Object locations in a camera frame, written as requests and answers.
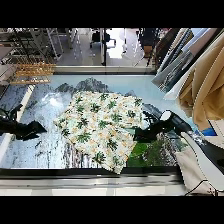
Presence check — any blue garment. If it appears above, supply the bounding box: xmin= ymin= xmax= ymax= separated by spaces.
xmin=200 ymin=127 xmax=218 ymax=137

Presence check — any silver frame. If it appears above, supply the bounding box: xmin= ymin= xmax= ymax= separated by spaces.
xmin=0 ymin=174 xmax=188 ymax=197

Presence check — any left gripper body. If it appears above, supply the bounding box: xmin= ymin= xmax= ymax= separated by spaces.
xmin=17 ymin=120 xmax=48 ymax=141

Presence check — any grey striped garment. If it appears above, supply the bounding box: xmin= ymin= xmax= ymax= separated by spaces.
xmin=151 ymin=28 xmax=205 ymax=93

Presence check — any pale cream garment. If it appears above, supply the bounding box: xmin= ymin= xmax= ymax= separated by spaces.
xmin=174 ymin=146 xmax=224 ymax=196

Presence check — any beige garment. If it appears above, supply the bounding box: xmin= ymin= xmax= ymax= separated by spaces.
xmin=177 ymin=33 xmax=224 ymax=132

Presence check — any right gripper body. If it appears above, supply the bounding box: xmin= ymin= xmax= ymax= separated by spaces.
xmin=132 ymin=123 xmax=165 ymax=144

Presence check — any white floral garment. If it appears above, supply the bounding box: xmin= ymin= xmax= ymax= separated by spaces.
xmin=53 ymin=90 xmax=145 ymax=175

